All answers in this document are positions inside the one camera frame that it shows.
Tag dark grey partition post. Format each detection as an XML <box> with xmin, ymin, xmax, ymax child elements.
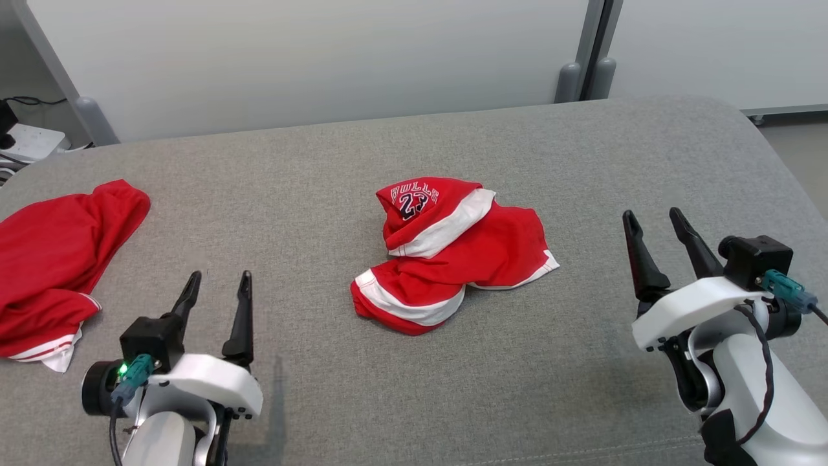
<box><xmin>585</xmin><ymin>0</ymin><xmax>625</xmax><ymax>101</ymax></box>

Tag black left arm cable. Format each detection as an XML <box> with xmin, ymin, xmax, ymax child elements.
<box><xmin>108</xmin><ymin>396</ymin><xmax>127</xmax><ymax>466</ymax></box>

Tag red Bulls 23 jersey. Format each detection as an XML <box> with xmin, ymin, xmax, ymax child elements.
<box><xmin>0</xmin><ymin>179</ymin><xmax>152</xmax><ymax>373</ymax></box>

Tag narrow white partition panel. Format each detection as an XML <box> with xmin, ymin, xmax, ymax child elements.
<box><xmin>608</xmin><ymin>0</ymin><xmax>828</xmax><ymax>111</ymax></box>

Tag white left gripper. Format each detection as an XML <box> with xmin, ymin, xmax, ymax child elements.
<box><xmin>139</xmin><ymin>271</ymin><xmax>264</xmax><ymax>421</ymax></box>

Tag grey partition base rail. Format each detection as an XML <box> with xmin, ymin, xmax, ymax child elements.
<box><xmin>744</xmin><ymin>105</ymin><xmax>828</xmax><ymax>126</ymax></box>

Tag wide white partition panel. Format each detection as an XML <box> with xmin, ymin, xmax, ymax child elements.
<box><xmin>26</xmin><ymin>0</ymin><xmax>605</xmax><ymax>144</ymax></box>

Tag red shorts with white stripes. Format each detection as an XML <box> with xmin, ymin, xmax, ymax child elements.
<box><xmin>350</xmin><ymin>177</ymin><xmax>561</xmax><ymax>337</ymax></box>

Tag black power adapter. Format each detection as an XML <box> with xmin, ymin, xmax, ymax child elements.
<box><xmin>0</xmin><ymin>100</ymin><xmax>19</xmax><ymax>150</ymax></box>

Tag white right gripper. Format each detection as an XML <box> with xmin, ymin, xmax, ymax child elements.
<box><xmin>622</xmin><ymin>207</ymin><xmax>774</xmax><ymax>353</ymax></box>

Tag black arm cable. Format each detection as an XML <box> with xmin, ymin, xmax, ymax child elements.
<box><xmin>108</xmin><ymin>396</ymin><xmax>127</xmax><ymax>466</ymax></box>
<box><xmin>734</xmin><ymin>303</ymin><xmax>776</xmax><ymax>447</ymax></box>

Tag teal right camera connector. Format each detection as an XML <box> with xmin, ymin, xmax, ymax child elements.
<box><xmin>762</xmin><ymin>269</ymin><xmax>819</xmax><ymax>315</ymax></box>

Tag teal left camera connector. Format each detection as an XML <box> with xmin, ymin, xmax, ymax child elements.
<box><xmin>111</xmin><ymin>354</ymin><xmax>156</xmax><ymax>403</ymax></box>

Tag teal camera connector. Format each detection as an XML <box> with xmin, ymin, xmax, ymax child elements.
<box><xmin>762</xmin><ymin>269</ymin><xmax>819</xmax><ymax>315</ymax></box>
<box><xmin>111</xmin><ymin>354</ymin><xmax>156</xmax><ymax>403</ymax></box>

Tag slanted grey partition post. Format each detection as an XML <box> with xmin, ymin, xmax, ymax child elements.
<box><xmin>13</xmin><ymin>0</ymin><xmax>120</xmax><ymax>147</ymax></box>

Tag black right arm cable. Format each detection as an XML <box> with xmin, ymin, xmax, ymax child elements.
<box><xmin>734</xmin><ymin>303</ymin><xmax>776</xmax><ymax>447</ymax></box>

